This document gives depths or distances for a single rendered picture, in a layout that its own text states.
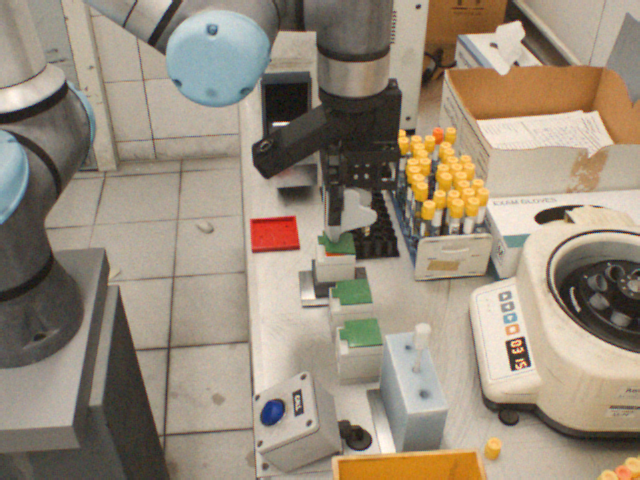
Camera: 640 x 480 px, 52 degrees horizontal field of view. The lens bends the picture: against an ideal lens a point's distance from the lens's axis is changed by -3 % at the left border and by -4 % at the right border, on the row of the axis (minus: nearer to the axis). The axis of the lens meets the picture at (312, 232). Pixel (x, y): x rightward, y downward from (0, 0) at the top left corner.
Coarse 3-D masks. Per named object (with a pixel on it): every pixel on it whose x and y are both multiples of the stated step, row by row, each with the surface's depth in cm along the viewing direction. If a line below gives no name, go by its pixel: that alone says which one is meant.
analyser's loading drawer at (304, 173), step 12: (300, 108) 119; (276, 120) 116; (288, 120) 116; (312, 156) 107; (288, 168) 102; (300, 168) 102; (312, 168) 102; (276, 180) 103; (288, 180) 103; (300, 180) 104; (312, 180) 104
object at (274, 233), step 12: (288, 216) 100; (252, 228) 98; (264, 228) 99; (276, 228) 99; (288, 228) 99; (252, 240) 96; (264, 240) 97; (276, 240) 97; (288, 240) 97; (252, 252) 95
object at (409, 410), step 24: (408, 336) 70; (384, 360) 72; (408, 360) 68; (432, 360) 68; (384, 384) 73; (408, 384) 65; (432, 384) 65; (384, 408) 74; (408, 408) 63; (432, 408) 63; (384, 432) 72; (408, 432) 65; (432, 432) 65
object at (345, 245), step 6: (324, 234) 85; (342, 234) 85; (348, 234) 86; (318, 240) 84; (324, 240) 84; (330, 240) 84; (342, 240) 85; (348, 240) 85; (330, 246) 83; (336, 246) 83; (342, 246) 84; (348, 246) 84; (354, 246) 84; (330, 252) 83; (336, 252) 83; (342, 252) 83; (348, 252) 83; (354, 252) 83
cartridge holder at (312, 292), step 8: (312, 264) 88; (304, 272) 90; (312, 272) 89; (360, 272) 90; (304, 280) 89; (312, 280) 89; (368, 280) 89; (304, 288) 88; (312, 288) 88; (320, 288) 86; (328, 288) 86; (304, 296) 87; (312, 296) 87; (320, 296) 87; (328, 296) 87; (304, 304) 87; (312, 304) 87
